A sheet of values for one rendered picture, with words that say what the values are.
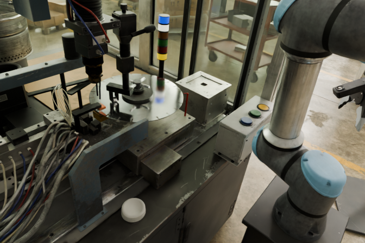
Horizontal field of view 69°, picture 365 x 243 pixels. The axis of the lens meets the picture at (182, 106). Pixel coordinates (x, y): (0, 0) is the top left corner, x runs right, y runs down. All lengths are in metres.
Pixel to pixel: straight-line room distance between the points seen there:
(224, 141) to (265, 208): 0.26
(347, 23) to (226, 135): 0.57
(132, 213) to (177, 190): 0.17
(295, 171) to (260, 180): 1.29
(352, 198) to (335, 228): 1.30
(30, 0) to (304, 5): 0.64
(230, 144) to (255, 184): 1.08
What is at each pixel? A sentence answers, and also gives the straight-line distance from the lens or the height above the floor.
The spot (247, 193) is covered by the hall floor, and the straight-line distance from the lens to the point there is 1.97.
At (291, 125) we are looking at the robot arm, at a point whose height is 1.05.
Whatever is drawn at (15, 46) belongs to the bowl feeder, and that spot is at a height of 0.97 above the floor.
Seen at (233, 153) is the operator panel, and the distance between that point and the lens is 1.01.
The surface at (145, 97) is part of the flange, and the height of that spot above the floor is 0.96.
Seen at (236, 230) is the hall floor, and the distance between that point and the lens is 1.78.
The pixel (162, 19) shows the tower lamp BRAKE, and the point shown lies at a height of 1.15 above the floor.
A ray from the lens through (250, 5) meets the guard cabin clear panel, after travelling 1.15.
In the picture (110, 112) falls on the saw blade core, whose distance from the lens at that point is 0.89.
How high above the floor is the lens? 1.45
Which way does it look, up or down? 33 degrees down
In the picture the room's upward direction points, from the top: 6 degrees clockwise
